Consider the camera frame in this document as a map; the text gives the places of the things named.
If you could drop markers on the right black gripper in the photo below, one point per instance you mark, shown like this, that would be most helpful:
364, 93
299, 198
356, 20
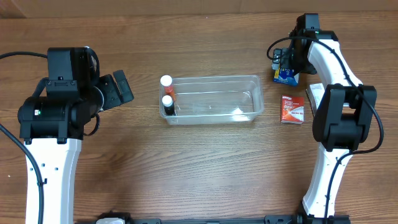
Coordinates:
292, 66

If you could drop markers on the white medicine box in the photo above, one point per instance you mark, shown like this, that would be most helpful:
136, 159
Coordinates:
315, 94

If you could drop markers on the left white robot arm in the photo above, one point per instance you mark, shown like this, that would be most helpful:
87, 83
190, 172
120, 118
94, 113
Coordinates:
52, 127

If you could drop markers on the black tube white cap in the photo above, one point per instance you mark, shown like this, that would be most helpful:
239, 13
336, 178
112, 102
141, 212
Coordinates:
168, 104

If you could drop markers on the clear plastic container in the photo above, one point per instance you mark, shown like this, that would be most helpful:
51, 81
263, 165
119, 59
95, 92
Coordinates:
214, 100

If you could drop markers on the blue yellow VapoDrops box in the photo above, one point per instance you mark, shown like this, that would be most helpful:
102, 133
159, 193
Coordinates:
286, 76

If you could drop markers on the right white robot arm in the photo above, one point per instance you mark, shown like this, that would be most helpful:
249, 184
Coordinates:
342, 119

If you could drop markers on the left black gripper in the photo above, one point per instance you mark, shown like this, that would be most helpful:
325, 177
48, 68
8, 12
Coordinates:
112, 90

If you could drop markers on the orange tube white cap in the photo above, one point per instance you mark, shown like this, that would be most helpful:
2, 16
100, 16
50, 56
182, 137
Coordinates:
167, 82

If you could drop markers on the red orange medicine box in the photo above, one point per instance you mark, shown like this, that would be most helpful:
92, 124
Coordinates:
292, 109

